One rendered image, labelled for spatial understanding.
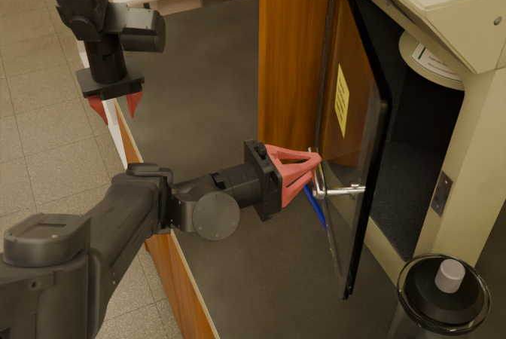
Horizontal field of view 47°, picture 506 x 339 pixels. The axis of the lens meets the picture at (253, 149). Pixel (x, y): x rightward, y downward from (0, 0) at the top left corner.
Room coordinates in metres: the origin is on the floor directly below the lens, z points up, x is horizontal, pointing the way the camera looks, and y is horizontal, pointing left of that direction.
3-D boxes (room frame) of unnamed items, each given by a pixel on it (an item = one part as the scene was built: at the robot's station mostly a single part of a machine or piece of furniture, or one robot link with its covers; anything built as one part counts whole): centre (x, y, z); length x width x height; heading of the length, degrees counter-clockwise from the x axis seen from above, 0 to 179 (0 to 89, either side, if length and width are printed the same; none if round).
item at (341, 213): (0.62, -0.13, 1.19); 0.30 x 0.01 x 0.40; 4
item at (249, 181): (0.52, 0.02, 1.20); 0.07 x 0.07 x 0.10; 23
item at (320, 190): (0.55, -0.10, 1.20); 0.10 x 0.05 x 0.03; 3
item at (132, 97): (0.78, 0.23, 1.14); 0.07 x 0.07 x 0.09; 24
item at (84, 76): (0.78, 0.24, 1.21); 0.10 x 0.07 x 0.07; 114
